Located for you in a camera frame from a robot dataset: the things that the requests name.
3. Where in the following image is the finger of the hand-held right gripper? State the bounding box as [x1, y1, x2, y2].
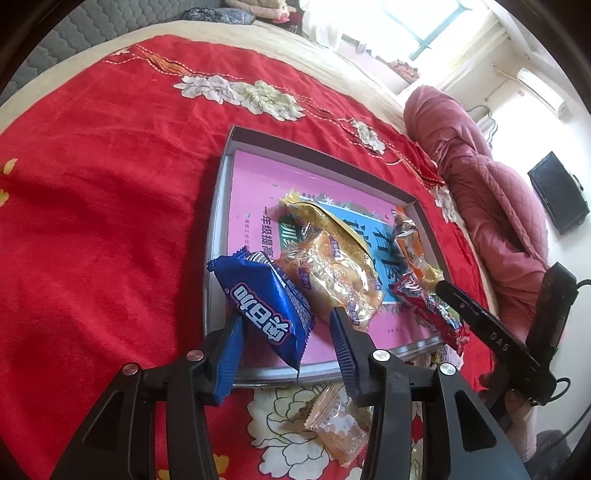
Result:
[435, 279, 544, 376]

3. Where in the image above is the white air conditioner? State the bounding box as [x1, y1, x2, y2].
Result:
[516, 67, 571, 119]

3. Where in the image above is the pink book with blue label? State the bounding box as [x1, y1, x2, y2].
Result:
[226, 148, 437, 365]

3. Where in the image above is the person's right hand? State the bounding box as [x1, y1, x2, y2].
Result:
[479, 374, 532, 433]

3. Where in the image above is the blue cookie packet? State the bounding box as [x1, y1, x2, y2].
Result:
[206, 250, 317, 373]

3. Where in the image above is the stack of folded clothes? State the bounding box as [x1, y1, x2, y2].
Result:
[222, 0, 301, 27]

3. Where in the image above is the beige bed sheet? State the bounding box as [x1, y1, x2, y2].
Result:
[0, 21, 409, 139]

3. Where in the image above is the yellow snack packet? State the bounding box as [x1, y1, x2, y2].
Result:
[280, 188, 371, 265]

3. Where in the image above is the clear bun packet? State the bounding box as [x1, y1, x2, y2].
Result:
[279, 231, 385, 334]

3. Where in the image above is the grey quilted headboard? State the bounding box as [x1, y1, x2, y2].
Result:
[0, 0, 218, 110]

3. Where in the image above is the orange clear snack packet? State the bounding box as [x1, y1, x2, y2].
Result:
[392, 206, 445, 289]

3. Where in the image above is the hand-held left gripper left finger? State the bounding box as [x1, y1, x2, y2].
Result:
[51, 315, 244, 480]

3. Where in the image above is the small clear candy packet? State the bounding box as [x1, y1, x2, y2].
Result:
[304, 385, 370, 456]

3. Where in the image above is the pink quilt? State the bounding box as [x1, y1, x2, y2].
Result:
[403, 85, 553, 462]

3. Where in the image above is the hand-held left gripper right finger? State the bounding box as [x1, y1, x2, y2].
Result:
[329, 306, 532, 480]

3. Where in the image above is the dark floral cloth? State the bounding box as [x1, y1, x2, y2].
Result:
[180, 7, 256, 27]

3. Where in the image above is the red cartoon snack packet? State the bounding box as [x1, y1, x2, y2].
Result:
[392, 272, 470, 356]

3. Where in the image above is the grey cardboard box tray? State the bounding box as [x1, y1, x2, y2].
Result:
[202, 124, 447, 385]

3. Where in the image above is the window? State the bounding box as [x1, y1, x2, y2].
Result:
[406, 0, 490, 61]

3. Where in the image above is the red floral blanket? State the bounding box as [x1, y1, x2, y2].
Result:
[0, 37, 462, 480]

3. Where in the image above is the black television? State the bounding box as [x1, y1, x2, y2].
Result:
[527, 151, 584, 236]

